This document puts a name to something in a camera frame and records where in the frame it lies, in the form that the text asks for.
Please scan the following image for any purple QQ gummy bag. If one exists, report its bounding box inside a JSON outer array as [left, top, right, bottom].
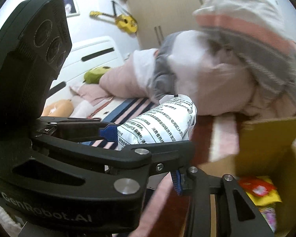
[[258, 206, 277, 232]]

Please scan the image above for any white red snack pouch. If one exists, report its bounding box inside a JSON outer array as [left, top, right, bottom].
[[117, 95, 197, 150]]

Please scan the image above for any yellow snack bag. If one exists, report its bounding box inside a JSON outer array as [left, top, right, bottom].
[[239, 176, 282, 207]]

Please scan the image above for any orange plush toy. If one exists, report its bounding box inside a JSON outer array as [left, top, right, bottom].
[[42, 100, 74, 117]]

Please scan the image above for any green plush toy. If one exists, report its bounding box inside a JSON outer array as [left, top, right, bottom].
[[84, 66, 111, 84]]

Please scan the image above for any white bed headboard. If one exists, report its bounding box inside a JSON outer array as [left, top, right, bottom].
[[45, 36, 124, 105]]

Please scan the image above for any striped pink navy blanket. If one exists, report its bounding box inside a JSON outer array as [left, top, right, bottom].
[[127, 114, 239, 236]]

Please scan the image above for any cardboard box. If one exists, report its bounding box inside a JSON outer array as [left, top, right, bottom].
[[200, 116, 296, 236]]

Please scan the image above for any pink grey rolled duvet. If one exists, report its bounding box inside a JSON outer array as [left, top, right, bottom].
[[99, 31, 296, 119]]

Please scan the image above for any yellow ukulele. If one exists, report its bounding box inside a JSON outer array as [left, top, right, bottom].
[[89, 0, 138, 34]]

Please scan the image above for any beige wardrobe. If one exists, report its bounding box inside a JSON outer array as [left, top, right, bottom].
[[127, 0, 205, 49]]

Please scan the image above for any striped grey pink pillow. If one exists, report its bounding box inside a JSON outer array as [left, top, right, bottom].
[[193, 0, 296, 106]]

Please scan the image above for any framed wall photo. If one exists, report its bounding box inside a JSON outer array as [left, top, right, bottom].
[[64, 0, 80, 17]]

